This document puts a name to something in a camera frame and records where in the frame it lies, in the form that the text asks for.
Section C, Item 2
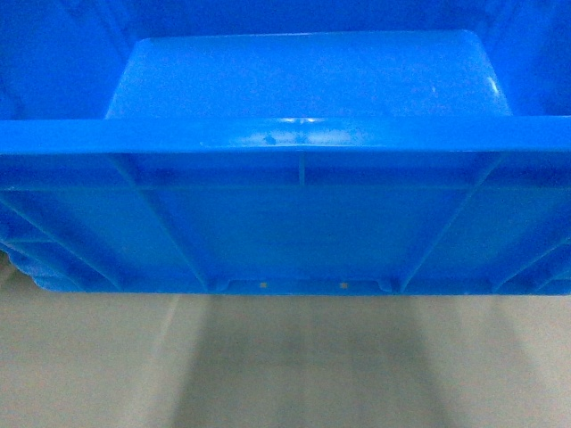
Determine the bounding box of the large blue plastic crate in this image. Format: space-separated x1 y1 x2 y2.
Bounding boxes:
1 1 570 296

